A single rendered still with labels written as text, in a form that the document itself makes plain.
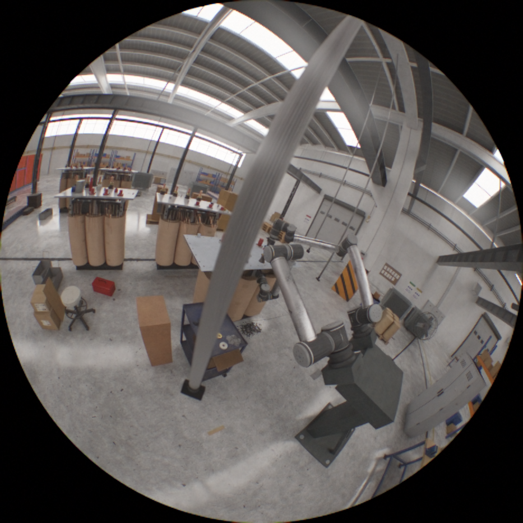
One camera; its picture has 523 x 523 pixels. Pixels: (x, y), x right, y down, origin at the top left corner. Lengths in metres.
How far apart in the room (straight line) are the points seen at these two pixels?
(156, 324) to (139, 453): 1.59
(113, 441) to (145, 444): 0.38
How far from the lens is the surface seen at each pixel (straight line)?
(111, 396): 2.31
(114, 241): 3.18
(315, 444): 2.68
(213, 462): 2.19
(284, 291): 1.20
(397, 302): 9.54
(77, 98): 11.31
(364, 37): 8.53
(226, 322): 1.68
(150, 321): 1.51
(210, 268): 1.46
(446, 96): 9.30
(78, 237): 3.39
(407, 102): 7.85
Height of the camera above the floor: 2.13
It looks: 23 degrees down
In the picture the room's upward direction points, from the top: 25 degrees clockwise
